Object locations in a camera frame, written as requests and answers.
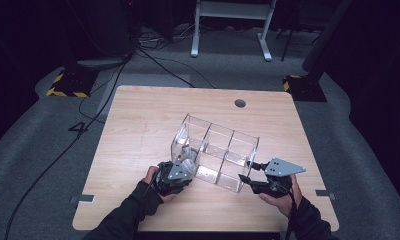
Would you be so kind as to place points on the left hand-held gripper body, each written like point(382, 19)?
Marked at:
point(174, 176)

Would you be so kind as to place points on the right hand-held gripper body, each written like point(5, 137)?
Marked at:
point(281, 168)

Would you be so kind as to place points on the grey cloth with brown trim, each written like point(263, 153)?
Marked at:
point(188, 156)

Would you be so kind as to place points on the clear acrylic organizer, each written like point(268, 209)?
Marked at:
point(221, 150)

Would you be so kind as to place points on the person's left hand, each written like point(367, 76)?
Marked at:
point(149, 176)

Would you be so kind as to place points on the person's right hand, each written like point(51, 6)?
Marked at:
point(286, 203)

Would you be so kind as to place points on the black yellow striped stand base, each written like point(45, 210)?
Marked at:
point(304, 88)
point(73, 83)

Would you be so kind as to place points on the black tripod stand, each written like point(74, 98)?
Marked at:
point(288, 36)

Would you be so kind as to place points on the grey round stand base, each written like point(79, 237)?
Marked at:
point(103, 62)

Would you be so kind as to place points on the grey slanted pole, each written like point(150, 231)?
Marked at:
point(324, 36)

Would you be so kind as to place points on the white desk frame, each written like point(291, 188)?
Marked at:
point(233, 10)

